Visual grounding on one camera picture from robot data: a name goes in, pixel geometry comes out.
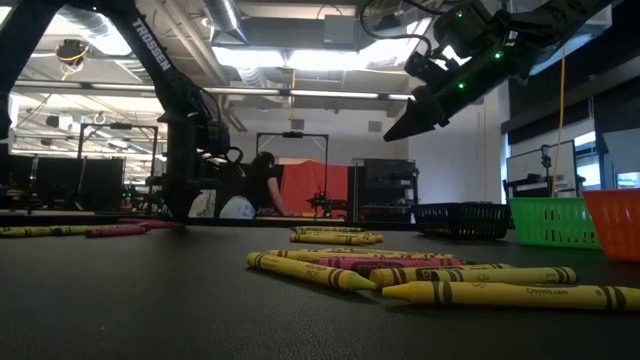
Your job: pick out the black partition panel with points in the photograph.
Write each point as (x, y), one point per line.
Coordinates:
(60, 182)

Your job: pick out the black equipment rack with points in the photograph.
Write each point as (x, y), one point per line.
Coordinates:
(390, 185)

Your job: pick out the black camera gantry frame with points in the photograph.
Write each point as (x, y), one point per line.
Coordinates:
(120, 126)
(292, 134)

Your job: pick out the black plastic basket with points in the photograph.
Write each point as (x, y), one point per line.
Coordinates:
(460, 222)

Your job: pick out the white display board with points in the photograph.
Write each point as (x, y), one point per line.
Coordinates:
(525, 170)

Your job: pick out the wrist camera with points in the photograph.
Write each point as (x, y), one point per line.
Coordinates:
(420, 66)
(216, 136)

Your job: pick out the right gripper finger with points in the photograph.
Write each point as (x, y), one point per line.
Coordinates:
(415, 120)

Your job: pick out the red items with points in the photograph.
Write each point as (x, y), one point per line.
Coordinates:
(155, 224)

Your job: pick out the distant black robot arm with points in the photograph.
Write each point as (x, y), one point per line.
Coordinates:
(132, 192)

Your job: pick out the green plastic basket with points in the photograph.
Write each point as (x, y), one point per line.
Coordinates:
(550, 225)

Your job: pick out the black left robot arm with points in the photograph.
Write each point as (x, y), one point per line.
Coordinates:
(122, 12)

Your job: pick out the small black robot arm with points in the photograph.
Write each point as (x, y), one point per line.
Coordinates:
(325, 202)

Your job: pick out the long ceiling light strip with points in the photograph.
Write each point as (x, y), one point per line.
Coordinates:
(240, 91)

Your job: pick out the person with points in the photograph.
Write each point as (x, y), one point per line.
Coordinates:
(265, 185)

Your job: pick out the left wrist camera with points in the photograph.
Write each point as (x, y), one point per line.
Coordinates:
(216, 136)

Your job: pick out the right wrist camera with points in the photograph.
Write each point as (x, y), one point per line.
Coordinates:
(420, 66)

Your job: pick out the shiny round duct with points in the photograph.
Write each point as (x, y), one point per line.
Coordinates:
(225, 17)

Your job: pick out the grey wall vent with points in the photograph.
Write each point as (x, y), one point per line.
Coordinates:
(375, 126)
(297, 124)

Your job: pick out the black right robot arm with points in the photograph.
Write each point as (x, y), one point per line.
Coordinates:
(560, 20)

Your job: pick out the white patterned sheet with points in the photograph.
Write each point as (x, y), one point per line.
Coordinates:
(205, 205)

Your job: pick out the orange plastic basket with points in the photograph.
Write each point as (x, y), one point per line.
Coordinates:
(615, 225)

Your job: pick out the red cloth backdrop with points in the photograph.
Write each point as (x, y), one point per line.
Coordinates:
(320, 180)

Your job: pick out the black aluminium table frame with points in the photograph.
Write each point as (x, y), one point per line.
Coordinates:
(240, 223)

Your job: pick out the green-yellow crayon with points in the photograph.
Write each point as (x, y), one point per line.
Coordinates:
(310, 271)

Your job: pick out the yellow crayon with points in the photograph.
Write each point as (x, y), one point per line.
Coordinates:
(295, 255)
(500, 275)
(400, 276)
(345, 233)
(380, 254)
(30, 232)
(80, 230)
(335, 239)
(500, 296)

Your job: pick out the grey ceiling box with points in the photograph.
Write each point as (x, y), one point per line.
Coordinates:
(340, 30)

